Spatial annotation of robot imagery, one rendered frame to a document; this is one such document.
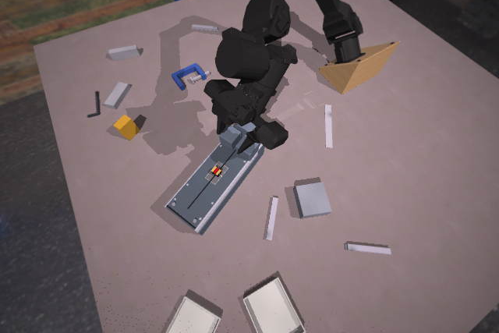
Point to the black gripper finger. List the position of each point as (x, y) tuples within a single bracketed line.
[(249, 141), (220, 125)]

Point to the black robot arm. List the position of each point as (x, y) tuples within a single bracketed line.
[(243, 54)]

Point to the blue c-clamp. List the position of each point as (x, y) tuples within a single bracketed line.
[(186, 71)]

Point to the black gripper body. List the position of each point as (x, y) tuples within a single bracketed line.
[(270, 134)]

